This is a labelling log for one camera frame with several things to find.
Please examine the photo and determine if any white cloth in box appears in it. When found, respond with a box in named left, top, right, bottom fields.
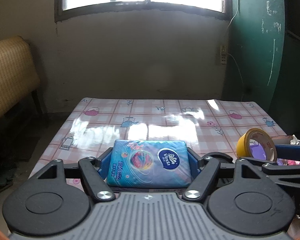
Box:
left=290, top=135, right=300, bottom=145

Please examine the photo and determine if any purple facial tissue pack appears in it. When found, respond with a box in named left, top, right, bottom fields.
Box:
left=249, top=139, right=284, bottom=166

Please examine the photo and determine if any white power cable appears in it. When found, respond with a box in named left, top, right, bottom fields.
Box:
left=226, top=0, right=246, bottom=102

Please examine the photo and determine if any woven rattan chair back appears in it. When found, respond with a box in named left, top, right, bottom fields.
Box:
left=0, top=36, right=40, bottom=118

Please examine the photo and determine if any green door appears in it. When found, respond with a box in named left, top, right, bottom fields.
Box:
left=222, top=0, right=300, bottom=134

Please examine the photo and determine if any brown cardboard box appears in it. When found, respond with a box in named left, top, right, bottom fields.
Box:
left=271, top=135, right=292, bottom=145

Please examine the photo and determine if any beige wall power outlet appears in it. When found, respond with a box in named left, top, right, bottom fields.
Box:
left=219, top=45, right=228, bottom=65

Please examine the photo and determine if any yellow tape roll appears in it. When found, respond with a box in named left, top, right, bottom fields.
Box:
left=236, top=128, right=277, bottom=162

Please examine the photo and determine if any blue Vinda tissue pack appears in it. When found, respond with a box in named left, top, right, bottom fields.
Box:
left=106, top=140, right=192, bottom=189

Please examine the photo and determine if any pink plaid teapot tablecloth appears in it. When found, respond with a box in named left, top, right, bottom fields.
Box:
left=32, top=98, right=287, bottom=173

